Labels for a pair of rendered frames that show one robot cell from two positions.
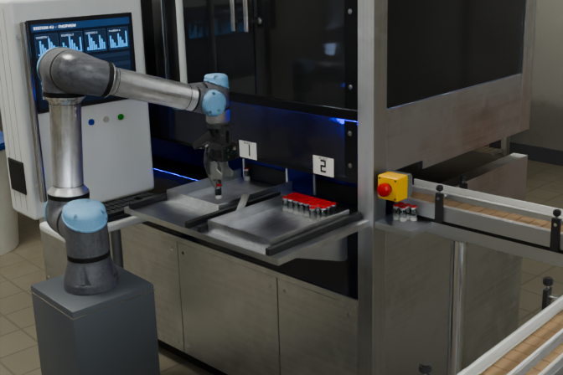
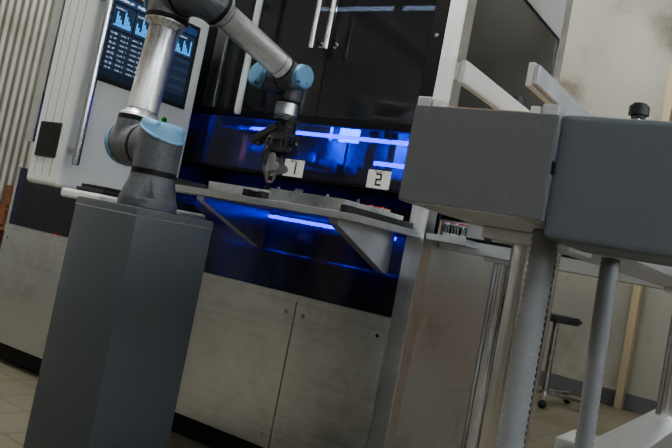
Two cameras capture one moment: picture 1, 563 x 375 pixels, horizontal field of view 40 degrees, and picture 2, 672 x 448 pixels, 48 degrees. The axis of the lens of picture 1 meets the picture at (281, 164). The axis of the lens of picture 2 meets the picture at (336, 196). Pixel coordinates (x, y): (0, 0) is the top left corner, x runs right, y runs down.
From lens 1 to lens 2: 97 cm
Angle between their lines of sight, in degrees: 22
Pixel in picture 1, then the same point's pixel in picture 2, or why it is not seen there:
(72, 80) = not seen: outside the picture
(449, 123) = not seen: hidden behind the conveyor
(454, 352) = (480, 387)
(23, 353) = not seen: outside the picture
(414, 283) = (438, 323)
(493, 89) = not seen: hidden behind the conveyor
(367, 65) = (446, 82)
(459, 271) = (498, 298)
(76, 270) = (142, 181)
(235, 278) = (244, 307)
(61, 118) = (160, 38)
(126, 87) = (237, 22)
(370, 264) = (413, 277)
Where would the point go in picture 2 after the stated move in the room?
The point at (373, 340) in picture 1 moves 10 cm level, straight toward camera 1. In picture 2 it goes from (401, 361) to (406, 367)
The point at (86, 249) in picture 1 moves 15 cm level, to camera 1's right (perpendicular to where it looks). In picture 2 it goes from (160, 160) to (219, 173)
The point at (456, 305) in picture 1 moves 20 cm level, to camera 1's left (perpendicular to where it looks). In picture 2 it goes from (490, 333) to (428, 322)
